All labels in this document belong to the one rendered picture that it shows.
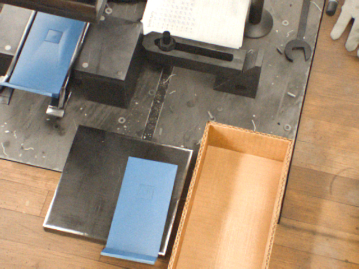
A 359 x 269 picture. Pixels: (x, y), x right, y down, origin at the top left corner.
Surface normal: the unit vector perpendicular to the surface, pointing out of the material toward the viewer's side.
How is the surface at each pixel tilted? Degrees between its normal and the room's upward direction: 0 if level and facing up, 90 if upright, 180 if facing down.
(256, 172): 0
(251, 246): 0
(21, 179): 0
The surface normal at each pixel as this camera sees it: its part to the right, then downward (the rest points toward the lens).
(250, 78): -0.24, 0.86
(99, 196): 0.00, -0.45
